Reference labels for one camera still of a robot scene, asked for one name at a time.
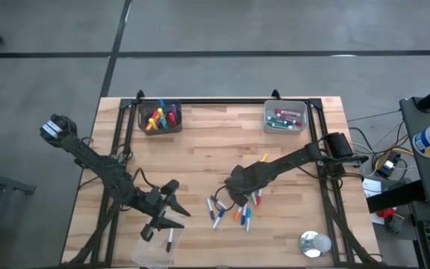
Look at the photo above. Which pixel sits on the yellow Sharpie highlighter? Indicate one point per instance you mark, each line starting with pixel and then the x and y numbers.
pixel 155 126
pixel 151 124
pixel 159 112

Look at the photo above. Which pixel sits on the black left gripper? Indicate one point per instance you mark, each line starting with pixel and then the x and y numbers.
pixel 151 203

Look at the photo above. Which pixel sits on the red object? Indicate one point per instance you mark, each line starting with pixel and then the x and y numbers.
pixel 386 213

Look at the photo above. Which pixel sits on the green Expo dry-erase marker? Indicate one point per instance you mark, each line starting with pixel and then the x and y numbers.
pixel 276 120
pixel 279 126

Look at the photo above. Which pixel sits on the light grey plastic bin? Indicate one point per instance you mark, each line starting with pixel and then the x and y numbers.
pixel 286 106

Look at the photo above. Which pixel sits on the yellow cap white marker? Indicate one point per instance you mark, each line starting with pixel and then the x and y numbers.
pixel 264 157

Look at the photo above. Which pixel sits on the orange cap white marker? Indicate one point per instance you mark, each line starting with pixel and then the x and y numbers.
pixel 237 214

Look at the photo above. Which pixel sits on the clear plastic bin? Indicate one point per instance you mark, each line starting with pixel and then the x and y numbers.
pixel 151 250

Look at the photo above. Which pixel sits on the black desk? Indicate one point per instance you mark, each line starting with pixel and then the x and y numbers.
pixel 424 175

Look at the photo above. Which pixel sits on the red cap white marker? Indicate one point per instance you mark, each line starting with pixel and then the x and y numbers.
pixel 258 197

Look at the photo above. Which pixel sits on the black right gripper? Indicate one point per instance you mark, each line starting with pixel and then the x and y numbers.
pixel 248 177

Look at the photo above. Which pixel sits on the blue Sharpie highlighter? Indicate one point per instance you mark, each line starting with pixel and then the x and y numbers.
pixel 161 104

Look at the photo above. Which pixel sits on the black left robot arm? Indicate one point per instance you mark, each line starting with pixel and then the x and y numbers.
pixel 88 157

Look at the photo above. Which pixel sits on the white paper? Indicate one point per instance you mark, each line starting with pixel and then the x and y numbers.
pixel 371 187

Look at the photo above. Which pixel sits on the red Expo dry-erase marker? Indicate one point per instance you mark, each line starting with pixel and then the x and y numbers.
pixel 172 120
pixel 292 120
pixel 287 113

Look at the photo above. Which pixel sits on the dark grey plastic bin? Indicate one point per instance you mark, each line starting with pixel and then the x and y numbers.
pixel 177 129

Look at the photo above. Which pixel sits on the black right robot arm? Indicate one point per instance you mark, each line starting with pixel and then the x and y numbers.
pixel 293 160

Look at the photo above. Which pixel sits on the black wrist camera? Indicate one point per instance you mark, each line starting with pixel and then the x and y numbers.
pixel 154 196

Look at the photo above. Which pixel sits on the purple Sharpie highlighter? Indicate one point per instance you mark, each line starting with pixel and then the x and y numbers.
pixel 175 111
pixel 171 108

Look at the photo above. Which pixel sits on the pink Sharpie highlighter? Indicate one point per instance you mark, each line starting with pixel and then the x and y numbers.
pixel 154 114

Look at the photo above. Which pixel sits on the teal Sharpie highlighter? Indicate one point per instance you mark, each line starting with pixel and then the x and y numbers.
pixel 163 122

